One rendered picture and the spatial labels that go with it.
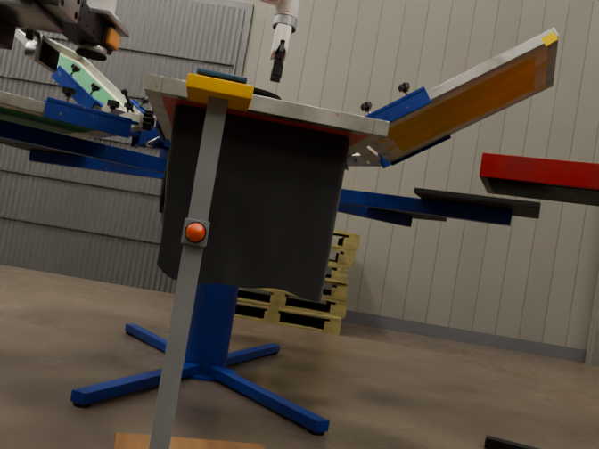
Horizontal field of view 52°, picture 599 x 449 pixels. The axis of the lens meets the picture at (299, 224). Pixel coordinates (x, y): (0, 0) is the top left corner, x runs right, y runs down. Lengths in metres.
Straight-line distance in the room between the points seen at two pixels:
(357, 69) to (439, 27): 0.88
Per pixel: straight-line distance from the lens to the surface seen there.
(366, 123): 1.51
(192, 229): 1.20
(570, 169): 2.35
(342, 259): 4.90
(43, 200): 6.39
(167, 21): 6.36
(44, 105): 2.24
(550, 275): 6.24
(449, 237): 5.97
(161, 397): 1.29
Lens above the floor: 0.66
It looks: 2 degrees up
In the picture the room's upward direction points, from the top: 9 degrees clockwise
